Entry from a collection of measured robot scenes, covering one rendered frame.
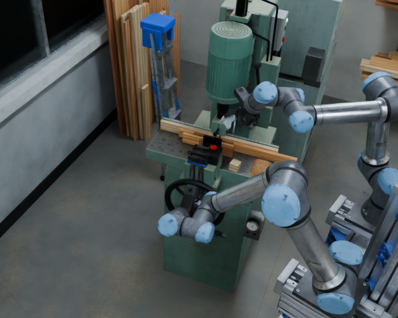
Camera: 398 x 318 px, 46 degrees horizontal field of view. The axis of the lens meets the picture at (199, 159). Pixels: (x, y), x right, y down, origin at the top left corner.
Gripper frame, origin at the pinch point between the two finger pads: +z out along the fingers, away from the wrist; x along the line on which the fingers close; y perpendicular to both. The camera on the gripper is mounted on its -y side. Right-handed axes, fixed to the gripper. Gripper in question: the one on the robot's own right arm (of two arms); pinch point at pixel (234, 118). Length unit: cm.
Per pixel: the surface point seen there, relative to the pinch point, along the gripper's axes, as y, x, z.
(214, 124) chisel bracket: -3.8, -3.4, 16.7
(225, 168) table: 16.5, -2.0, 21.3
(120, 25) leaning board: -114, -15, 112
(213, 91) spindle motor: -13.6, -5.9, 0.3
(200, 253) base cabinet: 51, -9, 75
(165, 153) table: 1.4, -25.6, 32.0
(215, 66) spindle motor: -21.0, -6.2, -9.2
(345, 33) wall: -100, 181, 136
